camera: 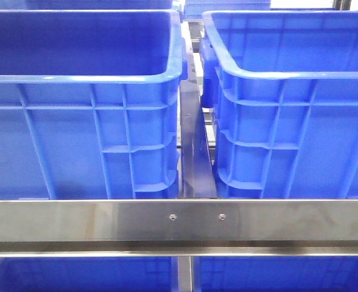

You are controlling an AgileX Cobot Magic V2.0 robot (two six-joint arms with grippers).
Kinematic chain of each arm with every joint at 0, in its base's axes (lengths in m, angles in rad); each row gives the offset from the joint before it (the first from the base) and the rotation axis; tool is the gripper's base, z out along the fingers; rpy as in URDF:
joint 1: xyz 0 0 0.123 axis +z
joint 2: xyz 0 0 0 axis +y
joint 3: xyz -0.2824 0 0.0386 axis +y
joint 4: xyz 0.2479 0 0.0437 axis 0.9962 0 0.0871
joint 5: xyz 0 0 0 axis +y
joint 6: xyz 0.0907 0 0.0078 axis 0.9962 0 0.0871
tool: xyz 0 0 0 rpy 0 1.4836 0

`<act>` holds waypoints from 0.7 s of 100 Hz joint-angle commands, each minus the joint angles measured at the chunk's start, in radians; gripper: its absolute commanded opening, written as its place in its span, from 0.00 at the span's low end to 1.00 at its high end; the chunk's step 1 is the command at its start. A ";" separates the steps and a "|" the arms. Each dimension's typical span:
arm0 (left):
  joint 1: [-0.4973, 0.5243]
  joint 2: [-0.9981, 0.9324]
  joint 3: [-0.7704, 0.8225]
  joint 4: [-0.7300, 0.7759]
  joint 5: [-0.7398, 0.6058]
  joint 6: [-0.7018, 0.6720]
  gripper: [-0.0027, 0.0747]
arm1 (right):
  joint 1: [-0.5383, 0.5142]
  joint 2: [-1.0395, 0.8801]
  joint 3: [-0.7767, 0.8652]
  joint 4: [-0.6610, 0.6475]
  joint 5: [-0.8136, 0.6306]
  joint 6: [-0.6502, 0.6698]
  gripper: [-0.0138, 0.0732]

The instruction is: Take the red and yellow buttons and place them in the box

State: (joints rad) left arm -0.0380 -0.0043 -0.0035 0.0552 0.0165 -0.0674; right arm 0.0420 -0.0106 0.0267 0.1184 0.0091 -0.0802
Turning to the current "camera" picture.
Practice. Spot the left blue plastic crate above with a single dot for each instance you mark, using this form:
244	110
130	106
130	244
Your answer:
88	104

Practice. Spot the blue plastic crate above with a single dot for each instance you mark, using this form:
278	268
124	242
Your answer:
283	89
88	104

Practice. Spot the right blue plastic crate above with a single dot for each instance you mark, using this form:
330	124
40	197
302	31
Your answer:
283	89

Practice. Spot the lower right blue crate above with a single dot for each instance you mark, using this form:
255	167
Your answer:
339	273

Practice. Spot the rear right blue crate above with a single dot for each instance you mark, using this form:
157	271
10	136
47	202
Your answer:
194	9

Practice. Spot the lower left blue crate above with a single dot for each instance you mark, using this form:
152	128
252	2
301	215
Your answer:
89	274

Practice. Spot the rear left blue crate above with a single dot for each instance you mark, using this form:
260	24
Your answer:
90	4

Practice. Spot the stainless steel rack frame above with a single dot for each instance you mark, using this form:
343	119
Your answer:
196	223

